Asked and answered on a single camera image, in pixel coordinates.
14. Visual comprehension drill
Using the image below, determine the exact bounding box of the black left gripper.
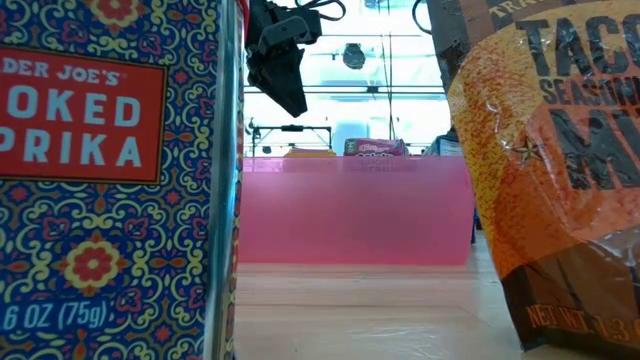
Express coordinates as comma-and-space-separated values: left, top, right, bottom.
244, 0, 324, 120

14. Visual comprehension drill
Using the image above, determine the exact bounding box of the yellow Corn Pops box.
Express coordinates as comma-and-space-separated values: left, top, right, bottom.
283, 147, 338, 159

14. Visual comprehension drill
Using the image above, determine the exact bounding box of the purple Raisin Bran box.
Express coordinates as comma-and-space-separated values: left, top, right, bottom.
343, 137, 410, 158

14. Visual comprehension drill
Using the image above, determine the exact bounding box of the pink translucent plastic bin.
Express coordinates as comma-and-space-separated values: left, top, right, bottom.
237, 155, 477, 267

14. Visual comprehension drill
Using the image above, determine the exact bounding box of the blue Frosted Flakes box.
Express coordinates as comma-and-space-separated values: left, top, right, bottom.
423, 125, 465, 158

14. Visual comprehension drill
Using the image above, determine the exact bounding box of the smoked paprika tin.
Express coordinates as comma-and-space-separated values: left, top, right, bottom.
0, 0, 250, 360

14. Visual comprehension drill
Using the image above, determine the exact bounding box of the taco seasoning packet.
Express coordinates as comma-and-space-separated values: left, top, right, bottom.
426, 0, 640, 357

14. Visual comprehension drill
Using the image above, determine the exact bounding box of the black overhead bar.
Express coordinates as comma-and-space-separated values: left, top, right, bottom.
243, 83, 447, 96

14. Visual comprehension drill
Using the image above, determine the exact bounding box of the round black ceiling fixture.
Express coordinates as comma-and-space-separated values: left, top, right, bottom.
341, 42, 368, 71

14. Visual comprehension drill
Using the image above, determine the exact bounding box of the black background frame stand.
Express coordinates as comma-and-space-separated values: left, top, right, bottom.
248, 117, 335, 158

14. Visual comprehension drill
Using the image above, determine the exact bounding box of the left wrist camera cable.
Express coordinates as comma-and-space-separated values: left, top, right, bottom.
295, 0, 348, 23

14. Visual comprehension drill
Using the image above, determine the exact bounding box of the thin black hanging cable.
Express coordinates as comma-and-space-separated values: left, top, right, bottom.
384, 0, 395, 141

